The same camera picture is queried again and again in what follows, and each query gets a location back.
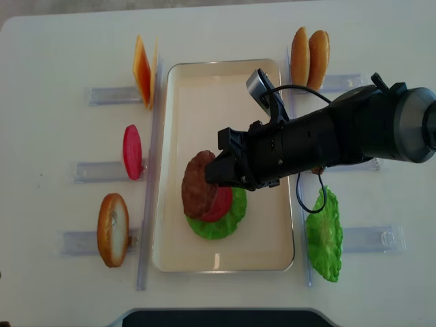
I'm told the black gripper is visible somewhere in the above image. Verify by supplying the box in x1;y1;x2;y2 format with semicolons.
204;108;337;191

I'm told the brown meat patty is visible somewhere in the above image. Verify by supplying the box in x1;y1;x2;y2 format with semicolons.
181;150;218;219
311;167;325;174

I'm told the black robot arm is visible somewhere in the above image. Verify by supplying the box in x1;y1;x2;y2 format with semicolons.
205;69;435;191

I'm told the red tomato slice on tray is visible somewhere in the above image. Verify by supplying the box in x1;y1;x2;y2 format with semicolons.
200;187;232;223

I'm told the green lettuce leaf on tray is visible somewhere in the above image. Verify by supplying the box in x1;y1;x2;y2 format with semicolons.
186;187;247;240

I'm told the standing red tomato slice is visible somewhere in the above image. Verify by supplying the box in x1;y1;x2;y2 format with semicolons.
123;125;142;180

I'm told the pale yellow cheese slice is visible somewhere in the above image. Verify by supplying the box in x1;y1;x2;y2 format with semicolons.
149;38;158;110

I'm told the standing green lettuce leaf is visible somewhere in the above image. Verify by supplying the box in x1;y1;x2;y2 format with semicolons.
306;186;343;283

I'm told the orange cheese slice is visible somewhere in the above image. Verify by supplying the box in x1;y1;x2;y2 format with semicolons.
132;35;151;109

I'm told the clear holder under cheese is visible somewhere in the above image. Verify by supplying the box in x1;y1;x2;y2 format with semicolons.
86;87;142;106

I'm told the clear holder under bread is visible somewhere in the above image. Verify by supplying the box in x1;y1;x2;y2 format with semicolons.
57;228;140;256

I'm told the standing bread slice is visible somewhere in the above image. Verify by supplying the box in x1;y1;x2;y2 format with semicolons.
97;193;129;268

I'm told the clear holder under tomato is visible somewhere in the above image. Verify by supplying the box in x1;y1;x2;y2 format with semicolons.
67;161;131;184

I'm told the clear holder under patties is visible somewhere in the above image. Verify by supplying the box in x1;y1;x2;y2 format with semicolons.
365;158;382;170

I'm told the clear holder under lettuce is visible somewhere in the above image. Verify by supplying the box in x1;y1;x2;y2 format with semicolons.
343;225;407;253

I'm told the cream rectangular tray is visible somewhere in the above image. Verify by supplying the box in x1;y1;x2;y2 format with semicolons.
152;59;295;273

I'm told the golden bun half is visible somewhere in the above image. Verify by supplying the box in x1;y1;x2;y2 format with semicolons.
307;30;330;91
290;27;310;86

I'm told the clear holder under buns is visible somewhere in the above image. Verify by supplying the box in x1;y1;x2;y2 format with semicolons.
320;74;362;93

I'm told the black camera cable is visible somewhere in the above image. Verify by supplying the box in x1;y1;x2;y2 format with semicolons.
262;84;332;214

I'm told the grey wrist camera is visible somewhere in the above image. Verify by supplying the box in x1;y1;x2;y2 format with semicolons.
246;69;273;115

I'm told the right long clear rail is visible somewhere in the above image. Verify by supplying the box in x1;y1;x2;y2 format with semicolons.
285;47;313;287

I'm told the long clear rail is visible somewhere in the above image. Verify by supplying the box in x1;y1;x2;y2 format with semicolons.
136;54;166;291
285;47;313;287

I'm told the left long clear rail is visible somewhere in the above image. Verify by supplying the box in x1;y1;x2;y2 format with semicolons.
136;54;166;291

